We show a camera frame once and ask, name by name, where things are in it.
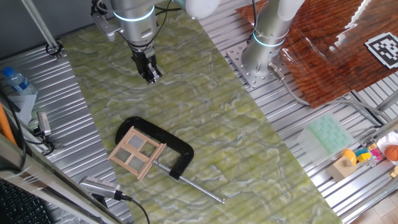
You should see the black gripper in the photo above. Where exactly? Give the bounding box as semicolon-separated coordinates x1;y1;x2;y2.
129;45;163;85

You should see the black C-clamp with steel screw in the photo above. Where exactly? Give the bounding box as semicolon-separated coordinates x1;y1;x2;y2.
114;116;226;205

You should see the green marble pattern mat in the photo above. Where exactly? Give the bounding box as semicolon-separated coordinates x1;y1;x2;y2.
58;0;343;224

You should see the aluminium stand pole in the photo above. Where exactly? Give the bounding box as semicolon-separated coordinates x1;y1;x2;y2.
21;0;63;60

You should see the clear water bottle blue cap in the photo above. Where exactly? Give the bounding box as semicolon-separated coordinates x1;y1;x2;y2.
2;67;38;96

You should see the white paper sheet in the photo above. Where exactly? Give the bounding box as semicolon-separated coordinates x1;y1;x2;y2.
7;92;38;125

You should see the glossy brown wood-grain board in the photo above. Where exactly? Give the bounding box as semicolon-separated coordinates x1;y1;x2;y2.
234;0;398;109

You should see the black keyboard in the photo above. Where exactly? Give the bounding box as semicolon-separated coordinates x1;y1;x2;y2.
0;179;54;224

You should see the translucent green plastic box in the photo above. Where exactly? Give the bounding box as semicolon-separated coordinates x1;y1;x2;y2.
297;113;355;166

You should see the tan wooden toy block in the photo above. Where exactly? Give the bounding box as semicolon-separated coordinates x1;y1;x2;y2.
325;155;358;183

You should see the teal toy piece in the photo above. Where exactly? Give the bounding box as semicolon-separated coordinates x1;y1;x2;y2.
354;147;371;158

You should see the black white fiducial marker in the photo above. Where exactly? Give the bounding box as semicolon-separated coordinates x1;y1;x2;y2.
364;32;398;70

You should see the pink toy piece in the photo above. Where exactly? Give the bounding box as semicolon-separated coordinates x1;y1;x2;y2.
369;147;384;161

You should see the orange toy basketball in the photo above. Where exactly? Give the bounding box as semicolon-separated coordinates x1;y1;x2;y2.
384;144;398;162

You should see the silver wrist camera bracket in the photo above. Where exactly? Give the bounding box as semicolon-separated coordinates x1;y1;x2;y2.
91;1;121;43

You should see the wooden model window frame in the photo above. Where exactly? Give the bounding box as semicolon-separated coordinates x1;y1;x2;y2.
108;126;167;182

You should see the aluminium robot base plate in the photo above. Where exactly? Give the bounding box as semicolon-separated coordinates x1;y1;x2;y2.
226;42;292;88

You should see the black ring at pole foot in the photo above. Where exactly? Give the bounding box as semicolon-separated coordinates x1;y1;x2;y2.
45;41;65;57

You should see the silver depth camera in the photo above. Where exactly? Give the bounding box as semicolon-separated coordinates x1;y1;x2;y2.
78;175;123;200
36;111;52;138

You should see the thin black camera cable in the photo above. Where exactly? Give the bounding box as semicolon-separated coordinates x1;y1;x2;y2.
24;129;63;156

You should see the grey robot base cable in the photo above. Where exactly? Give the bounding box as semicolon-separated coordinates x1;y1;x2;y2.
268;62;384;126

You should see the grey metal desk frame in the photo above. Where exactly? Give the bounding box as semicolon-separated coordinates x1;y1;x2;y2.
0;133;125;224

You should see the aluminium profile rail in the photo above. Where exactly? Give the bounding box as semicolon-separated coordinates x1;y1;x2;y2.
374;89;398;113

